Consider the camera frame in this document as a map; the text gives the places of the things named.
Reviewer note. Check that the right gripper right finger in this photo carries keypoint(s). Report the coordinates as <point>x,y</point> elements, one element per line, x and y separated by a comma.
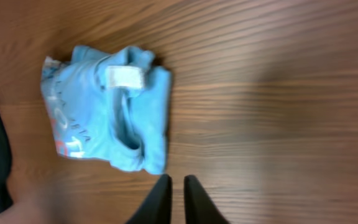
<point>199,208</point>

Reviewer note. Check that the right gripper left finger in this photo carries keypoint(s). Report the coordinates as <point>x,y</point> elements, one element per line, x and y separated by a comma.
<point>157,206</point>

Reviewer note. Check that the light blue t-shirt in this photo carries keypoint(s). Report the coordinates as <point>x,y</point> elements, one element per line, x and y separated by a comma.
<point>109,107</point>

